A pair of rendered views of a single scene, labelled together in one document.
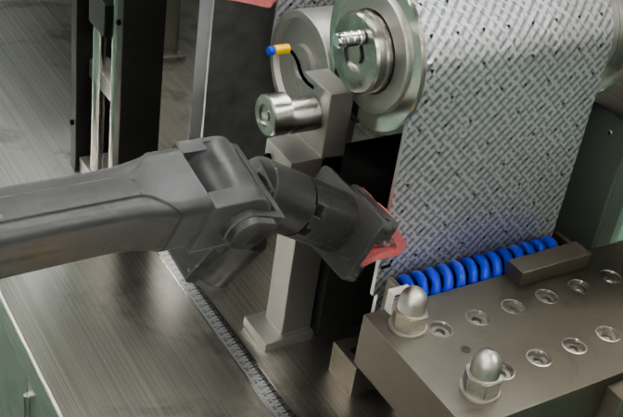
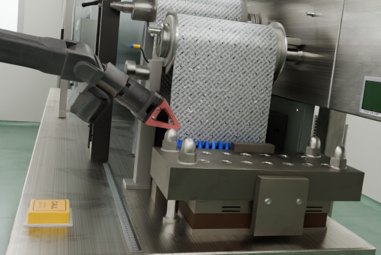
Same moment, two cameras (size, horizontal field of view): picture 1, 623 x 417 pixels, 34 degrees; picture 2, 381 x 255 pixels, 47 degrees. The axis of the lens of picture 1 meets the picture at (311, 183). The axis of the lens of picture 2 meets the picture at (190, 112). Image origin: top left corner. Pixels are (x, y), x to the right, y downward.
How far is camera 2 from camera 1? 0.58 m
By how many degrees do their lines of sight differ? 30
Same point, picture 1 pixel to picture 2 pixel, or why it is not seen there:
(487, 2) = (213, 21)
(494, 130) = (220, 77)
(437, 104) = (187, 55)
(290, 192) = (114, 72)
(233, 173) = (83, 49)
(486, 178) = (220, 102)
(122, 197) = (29, 38)
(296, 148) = not seen: hidden behind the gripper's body
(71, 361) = (41, 179)
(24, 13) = not seen: hidden behind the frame
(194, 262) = (73, 101)
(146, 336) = (77, 179)
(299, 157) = not seen: hidden behind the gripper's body
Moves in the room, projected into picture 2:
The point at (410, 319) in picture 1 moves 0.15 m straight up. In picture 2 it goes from (167, 141) to (174, 66)
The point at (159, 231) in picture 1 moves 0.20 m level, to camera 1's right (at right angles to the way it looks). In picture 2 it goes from (43, 58) to (142, 69)
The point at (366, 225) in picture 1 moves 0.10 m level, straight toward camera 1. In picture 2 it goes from (150, 97) to (124, 99)
